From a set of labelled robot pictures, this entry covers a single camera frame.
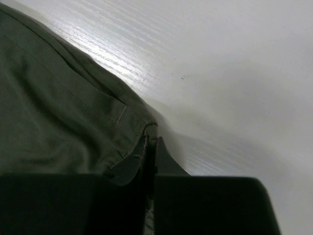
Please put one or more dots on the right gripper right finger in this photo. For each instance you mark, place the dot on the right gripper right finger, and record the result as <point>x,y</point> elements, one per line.
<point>208,205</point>

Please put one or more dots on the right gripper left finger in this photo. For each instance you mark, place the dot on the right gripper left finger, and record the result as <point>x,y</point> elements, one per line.
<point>112,203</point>

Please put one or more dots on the olive green shorts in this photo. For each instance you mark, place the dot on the olive green shorts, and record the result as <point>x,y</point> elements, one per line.
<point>60,112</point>

